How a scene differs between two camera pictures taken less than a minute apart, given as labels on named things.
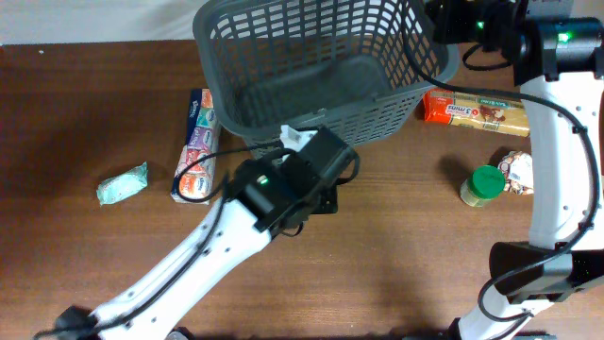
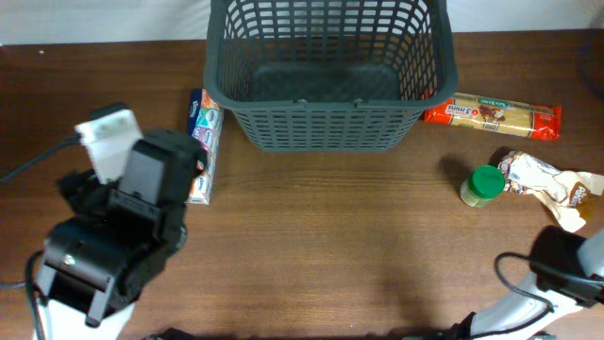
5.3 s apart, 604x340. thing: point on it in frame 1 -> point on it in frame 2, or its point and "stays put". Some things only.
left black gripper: [330, 200] -> [109, 204]
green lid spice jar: [484, 182] stays put
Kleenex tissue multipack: [194, 176] stays put
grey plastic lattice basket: [360, 66] stays put
